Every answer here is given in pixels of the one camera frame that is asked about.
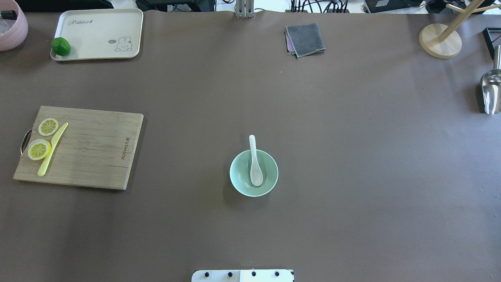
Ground single lemon slice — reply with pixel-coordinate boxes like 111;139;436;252
38;118;59;136

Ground white ceramic spoon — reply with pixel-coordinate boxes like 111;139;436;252
249;134;263;187

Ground pink bowl with ice cubes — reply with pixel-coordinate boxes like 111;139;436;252
0;0;28;51

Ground green lime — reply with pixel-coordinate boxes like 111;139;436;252
50;37;71;56

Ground aluminium frame post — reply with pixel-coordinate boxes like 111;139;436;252
235;0;254;18

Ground yellow plastic knife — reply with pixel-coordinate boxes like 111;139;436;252
37;123;68;177

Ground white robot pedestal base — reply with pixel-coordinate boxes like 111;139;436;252
191;268;295;282

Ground grey folded cloth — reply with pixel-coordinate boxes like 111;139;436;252
285;23;326;58

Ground wooden stand with round base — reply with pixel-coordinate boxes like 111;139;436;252
418;0;501;59

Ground steel scoop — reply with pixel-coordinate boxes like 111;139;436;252
481;46;501;115

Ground cream rabbit tray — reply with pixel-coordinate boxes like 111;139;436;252
50;8;143;61

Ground light green bowl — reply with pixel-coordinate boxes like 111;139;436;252
229;150;279;197

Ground bamboo cutting board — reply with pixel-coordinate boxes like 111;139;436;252
14;105;144;190

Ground stacked lemon slices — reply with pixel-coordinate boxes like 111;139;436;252
27;139;52;161

